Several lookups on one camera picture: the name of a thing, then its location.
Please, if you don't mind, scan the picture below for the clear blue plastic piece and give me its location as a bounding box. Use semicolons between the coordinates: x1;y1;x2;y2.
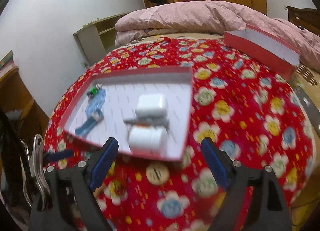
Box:
85;89;107;116

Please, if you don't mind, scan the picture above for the wooden cabinet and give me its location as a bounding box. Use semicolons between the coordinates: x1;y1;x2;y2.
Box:
0;66;50;131

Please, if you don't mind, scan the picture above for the blue-grey curved toy pipe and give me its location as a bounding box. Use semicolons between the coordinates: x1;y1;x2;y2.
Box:
75;115;104;136

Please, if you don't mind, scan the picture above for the white plastic jar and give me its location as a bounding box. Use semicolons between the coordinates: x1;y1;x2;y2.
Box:
128;125;167;155

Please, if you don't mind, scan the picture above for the dark wooden headboard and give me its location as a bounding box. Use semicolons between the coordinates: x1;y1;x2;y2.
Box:
286;6;320;35

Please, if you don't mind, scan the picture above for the green pink box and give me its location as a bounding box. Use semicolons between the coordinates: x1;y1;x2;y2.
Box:
0;51;14;69

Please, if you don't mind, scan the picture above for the round wooden chess piece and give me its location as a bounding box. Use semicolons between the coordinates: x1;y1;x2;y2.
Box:
146;163;170;185

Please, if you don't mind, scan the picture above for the red cardboard box tray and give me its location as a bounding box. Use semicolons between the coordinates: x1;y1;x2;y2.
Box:
61;67;194;162

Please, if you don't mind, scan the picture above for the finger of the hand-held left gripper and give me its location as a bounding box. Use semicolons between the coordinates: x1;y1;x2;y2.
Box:
43;149;75;163

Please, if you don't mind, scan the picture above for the red printed blanket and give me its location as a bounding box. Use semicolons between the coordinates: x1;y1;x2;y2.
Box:
42;35;317;231

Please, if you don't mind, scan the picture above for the pink quilt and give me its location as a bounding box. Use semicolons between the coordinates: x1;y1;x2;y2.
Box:
115;0;320;69

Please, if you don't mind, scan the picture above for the grey plastic plate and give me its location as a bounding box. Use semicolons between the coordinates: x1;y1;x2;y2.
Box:
124;117;172;131

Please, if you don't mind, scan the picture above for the grey-green open shelf unit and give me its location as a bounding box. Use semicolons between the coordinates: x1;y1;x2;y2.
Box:
73;12;130;65

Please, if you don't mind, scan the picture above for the metal spring clamp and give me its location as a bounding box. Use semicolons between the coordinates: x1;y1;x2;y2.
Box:
20;134;52;210

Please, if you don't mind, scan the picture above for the white earbud case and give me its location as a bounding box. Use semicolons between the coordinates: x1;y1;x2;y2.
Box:
136;94;167;119

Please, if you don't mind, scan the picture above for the green hat toy figure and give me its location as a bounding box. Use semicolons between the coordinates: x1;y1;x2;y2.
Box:
86;84;103;98

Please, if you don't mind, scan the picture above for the red cardboard box lid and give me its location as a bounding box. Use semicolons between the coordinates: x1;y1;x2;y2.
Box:
224;24;302;82

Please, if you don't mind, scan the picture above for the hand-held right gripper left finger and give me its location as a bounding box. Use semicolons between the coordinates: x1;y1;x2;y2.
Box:
30;137;119;231

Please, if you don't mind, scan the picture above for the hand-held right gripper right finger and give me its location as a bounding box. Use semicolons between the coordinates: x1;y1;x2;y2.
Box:
201;137;293;231

